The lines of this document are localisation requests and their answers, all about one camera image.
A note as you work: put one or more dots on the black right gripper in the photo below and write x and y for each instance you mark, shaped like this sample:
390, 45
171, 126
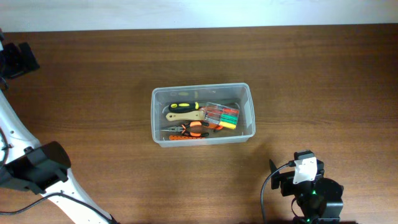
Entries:
286, 180

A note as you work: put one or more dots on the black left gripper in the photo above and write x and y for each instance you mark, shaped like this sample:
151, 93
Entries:
20, 64

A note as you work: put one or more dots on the pack of coloured bits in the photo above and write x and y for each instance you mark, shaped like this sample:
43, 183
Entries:
221, 115

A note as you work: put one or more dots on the small orange handled pliers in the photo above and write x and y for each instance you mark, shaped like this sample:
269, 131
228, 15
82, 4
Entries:
215, 127

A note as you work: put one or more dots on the orange scraper wooden handle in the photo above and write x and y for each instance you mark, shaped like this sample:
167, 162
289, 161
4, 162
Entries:
196, 115

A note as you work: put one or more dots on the orange black long-nose pliers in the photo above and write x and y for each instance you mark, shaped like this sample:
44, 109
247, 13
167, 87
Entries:
193, 129

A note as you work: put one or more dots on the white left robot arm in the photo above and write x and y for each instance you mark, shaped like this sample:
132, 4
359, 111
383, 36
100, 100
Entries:
44, 169

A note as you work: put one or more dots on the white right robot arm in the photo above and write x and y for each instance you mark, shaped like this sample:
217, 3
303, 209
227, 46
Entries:
319, 198

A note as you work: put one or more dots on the clear plastic storage box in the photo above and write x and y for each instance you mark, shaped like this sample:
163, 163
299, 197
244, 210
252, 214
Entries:
162, 97

